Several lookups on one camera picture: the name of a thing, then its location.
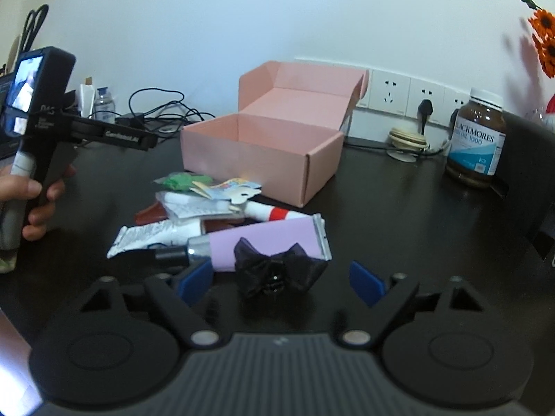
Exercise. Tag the black bow hair clip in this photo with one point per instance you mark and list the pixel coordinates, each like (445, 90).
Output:
(277, 273)

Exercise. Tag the person's left hand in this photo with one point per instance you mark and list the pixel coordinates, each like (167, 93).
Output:
(17, 188)

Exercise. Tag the white tube red band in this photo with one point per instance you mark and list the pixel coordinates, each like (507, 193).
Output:
(260, 211)

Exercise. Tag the white crimped tube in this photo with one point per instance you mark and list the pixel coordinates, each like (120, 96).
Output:
(147, 234)

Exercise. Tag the colourful cut-out card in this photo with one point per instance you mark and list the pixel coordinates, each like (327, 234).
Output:
(234, 188)

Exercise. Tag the purple tube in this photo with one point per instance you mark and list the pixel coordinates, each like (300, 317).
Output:
(269, 236)

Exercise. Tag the black wall plug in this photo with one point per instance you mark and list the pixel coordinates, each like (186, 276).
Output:
(425, 108)

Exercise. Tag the brown supplement bottle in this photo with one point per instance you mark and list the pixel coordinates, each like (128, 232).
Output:
(475, 138)

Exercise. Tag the orange artificial flowers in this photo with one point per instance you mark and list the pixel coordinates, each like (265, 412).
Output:
(545, 26)

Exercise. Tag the white sachet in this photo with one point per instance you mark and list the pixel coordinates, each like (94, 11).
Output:
(190, 206)

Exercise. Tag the grey desk grommet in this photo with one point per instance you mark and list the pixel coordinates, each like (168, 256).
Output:
(164, 130)

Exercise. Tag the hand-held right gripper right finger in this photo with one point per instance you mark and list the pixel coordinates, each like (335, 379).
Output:
(366, 284)

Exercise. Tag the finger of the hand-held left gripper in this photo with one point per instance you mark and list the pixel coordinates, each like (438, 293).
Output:
(149, 141)

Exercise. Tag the cotton swab pack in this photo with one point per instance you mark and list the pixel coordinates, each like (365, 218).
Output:
(547, 119)

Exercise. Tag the green packet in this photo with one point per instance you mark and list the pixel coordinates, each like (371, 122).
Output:
(177, 181)

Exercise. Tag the red vase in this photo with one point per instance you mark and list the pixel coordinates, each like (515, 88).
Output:
(551, 106)

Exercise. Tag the pink cardboard box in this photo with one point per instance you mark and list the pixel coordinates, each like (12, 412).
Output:
(243, 156)

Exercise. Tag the white tube gold cap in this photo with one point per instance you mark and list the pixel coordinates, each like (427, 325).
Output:
(86, 99)

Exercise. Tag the small clear bottle blue cap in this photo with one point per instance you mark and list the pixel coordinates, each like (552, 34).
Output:
(104, 106)

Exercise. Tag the black power adapter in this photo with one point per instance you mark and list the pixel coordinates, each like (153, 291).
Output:
(130, 119)

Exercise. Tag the black desktop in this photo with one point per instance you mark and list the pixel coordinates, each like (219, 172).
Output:
(412, 208)

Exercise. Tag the beige round reel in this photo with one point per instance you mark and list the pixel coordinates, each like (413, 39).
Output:
(407, 138)

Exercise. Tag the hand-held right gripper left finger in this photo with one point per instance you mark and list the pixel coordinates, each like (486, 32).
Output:
(195, 281)

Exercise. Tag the white wall socket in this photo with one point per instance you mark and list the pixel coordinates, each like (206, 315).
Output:
(453, 97)
(438, 112)
(401, 104)

